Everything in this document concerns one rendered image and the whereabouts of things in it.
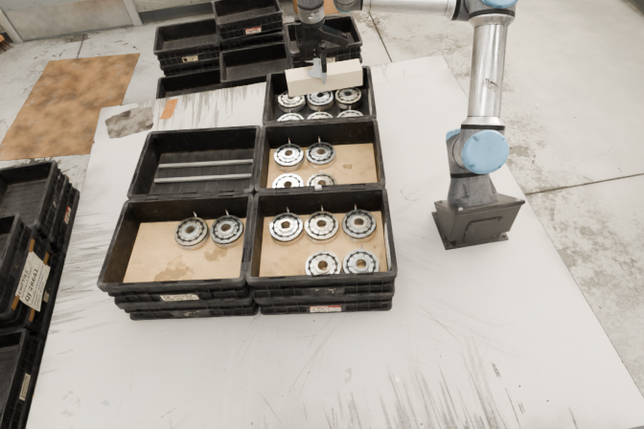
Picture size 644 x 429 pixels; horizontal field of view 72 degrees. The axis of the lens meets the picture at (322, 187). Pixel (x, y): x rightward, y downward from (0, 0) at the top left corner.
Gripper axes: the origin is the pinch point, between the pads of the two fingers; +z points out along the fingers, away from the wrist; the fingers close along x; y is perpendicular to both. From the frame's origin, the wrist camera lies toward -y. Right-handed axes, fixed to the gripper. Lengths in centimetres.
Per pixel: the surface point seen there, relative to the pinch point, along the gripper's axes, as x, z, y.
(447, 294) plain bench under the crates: 64, 39, -24
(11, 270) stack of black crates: 15, 55, 128
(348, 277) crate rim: 64, 16, 6
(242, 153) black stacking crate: 3.2, 26.0, 31.8
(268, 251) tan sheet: 46, 26, 26
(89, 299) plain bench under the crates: 43, 39, 86
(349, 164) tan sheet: 16.9, 25.9, -4.2
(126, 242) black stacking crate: 37, 22, 68
